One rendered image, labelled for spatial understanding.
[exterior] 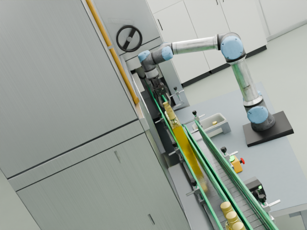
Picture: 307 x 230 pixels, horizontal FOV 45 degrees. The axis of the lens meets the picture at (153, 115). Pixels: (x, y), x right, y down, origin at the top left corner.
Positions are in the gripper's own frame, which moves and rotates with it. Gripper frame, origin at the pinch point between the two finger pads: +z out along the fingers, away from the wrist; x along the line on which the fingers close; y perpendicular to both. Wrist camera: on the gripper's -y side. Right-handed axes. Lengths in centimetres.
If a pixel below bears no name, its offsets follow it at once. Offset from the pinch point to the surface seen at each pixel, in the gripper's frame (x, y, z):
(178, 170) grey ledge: -9.9, 32.8, 27.3
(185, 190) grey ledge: -11, 54, 27
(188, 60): 74, -365, 77
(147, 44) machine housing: 10, -90, -22
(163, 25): 59, -365, 10
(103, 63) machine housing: -18, 72, -51
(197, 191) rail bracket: -5, 71, 20
